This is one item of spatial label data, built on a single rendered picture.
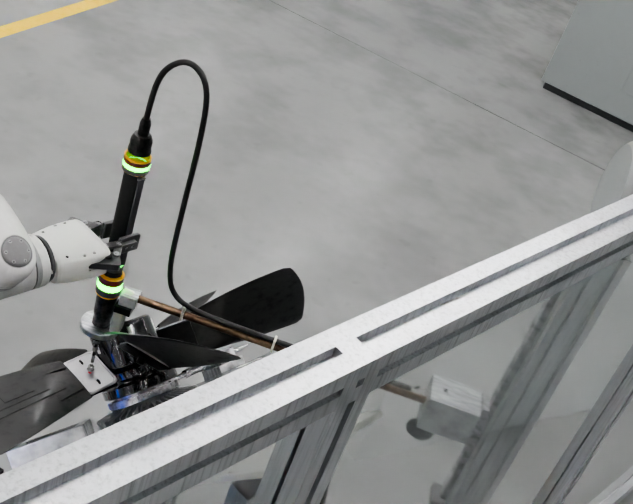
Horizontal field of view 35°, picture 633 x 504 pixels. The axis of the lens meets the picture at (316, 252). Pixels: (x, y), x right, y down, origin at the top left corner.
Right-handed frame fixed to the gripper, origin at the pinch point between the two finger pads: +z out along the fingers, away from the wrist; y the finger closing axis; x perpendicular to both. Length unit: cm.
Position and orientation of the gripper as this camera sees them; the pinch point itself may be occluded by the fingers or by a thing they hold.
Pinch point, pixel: (120, 235)
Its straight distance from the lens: 168.2
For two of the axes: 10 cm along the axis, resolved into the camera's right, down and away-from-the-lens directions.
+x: 2.8, -7.8, -5.6
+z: 6.8, -2.5, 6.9
